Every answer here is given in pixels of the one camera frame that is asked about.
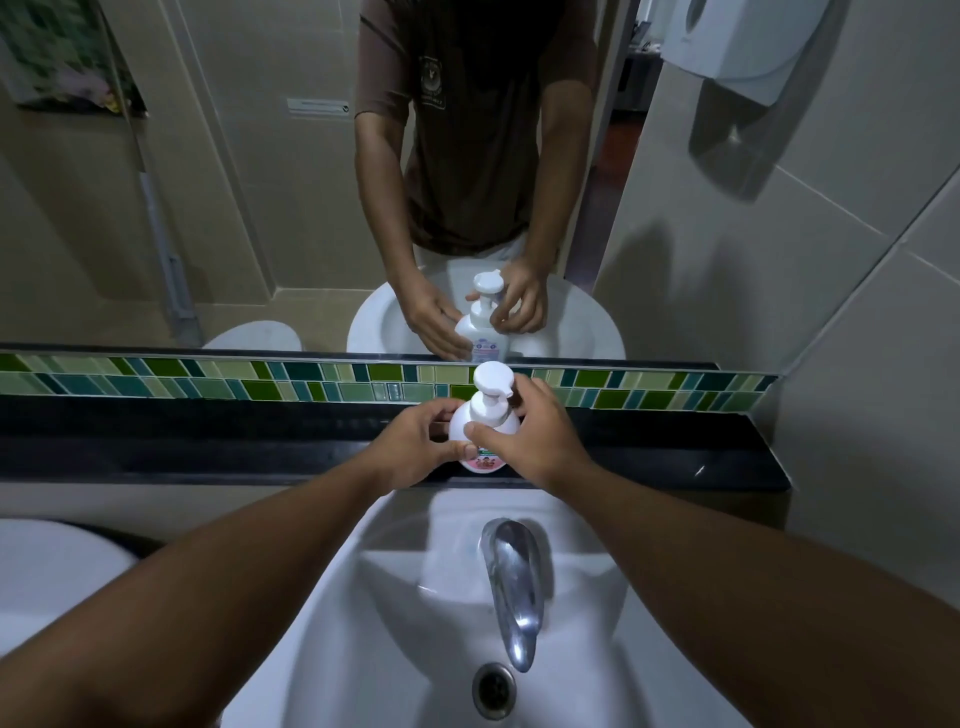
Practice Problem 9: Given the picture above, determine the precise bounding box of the person's right hand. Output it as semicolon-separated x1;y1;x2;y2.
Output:
463;374;595;495

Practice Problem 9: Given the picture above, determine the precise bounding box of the person's left hand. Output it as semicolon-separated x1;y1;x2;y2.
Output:
360;397;479;497

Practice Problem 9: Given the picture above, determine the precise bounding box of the white pump soap bottle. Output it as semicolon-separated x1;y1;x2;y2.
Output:
447;360;523;476

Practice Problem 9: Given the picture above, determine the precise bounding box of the person's left forearm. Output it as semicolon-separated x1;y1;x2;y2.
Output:
0;456;393;728

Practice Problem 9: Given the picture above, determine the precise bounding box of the person's right forearm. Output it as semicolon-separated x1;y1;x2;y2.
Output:
549;456;960;728

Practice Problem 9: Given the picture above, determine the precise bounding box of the chrome sink faucet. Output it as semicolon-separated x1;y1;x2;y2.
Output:
479;517;547;675

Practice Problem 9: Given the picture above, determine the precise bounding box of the white ceramic sink basin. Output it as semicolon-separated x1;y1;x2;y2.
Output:
216;486;753;728
0;518;141;659

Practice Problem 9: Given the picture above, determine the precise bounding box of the metal sink drain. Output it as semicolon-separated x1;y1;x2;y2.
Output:
471;661;519;722

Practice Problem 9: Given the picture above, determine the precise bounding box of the green mosaic tile strip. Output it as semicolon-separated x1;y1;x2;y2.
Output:
0;352;780;414

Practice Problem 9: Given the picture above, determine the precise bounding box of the black stone ledge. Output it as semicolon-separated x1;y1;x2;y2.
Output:
0;393;793;494

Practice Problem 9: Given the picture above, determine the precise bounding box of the white paper towel dispenser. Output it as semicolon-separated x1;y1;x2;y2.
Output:
659;0;831;108

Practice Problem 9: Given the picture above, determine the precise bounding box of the large wall mirror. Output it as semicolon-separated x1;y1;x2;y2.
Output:
0;0;960;373

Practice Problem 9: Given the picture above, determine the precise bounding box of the green wall picture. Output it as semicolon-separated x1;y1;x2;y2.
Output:
0;0;149;118

